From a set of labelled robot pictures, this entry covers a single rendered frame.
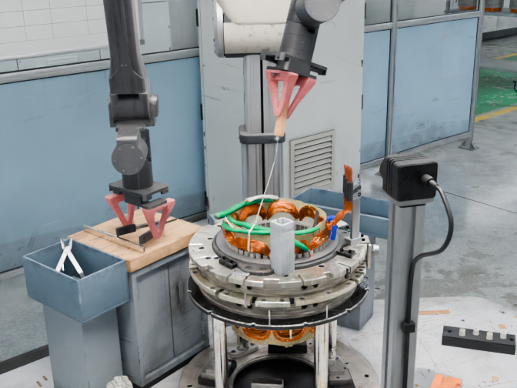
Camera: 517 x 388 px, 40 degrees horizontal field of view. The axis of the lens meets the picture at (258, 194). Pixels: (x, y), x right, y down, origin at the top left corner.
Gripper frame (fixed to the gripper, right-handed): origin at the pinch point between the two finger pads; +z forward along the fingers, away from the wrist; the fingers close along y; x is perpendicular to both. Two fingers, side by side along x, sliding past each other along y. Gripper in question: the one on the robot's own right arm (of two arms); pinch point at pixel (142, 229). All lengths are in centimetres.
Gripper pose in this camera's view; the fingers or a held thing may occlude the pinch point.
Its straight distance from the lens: 138.3
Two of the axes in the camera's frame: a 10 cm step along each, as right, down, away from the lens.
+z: 0.3, 9.4, 3.5
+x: 6.3, -2.9, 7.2
